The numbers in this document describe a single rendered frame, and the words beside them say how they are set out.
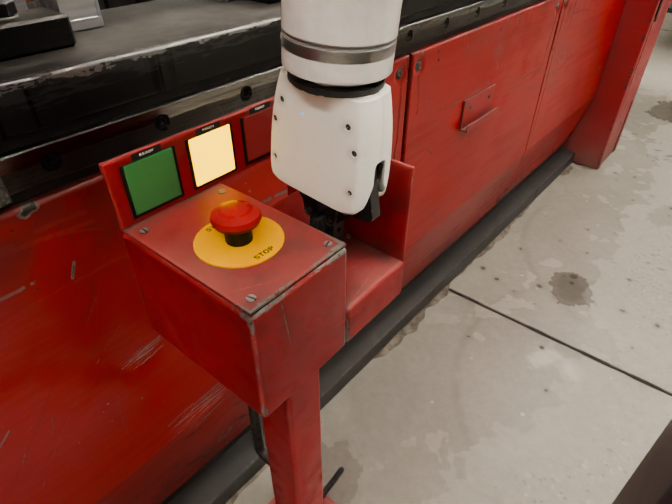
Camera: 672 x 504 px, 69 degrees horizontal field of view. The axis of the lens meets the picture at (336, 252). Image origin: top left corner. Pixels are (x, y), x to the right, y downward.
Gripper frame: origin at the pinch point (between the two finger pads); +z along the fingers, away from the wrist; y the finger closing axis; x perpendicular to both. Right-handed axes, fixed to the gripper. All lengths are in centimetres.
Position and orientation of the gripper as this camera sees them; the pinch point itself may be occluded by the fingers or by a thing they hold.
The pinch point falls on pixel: (326, 231)
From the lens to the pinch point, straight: 47.5
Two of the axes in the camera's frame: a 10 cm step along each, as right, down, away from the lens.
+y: 7.7, 4.5, -4.5
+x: 6.4, -4.7, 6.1
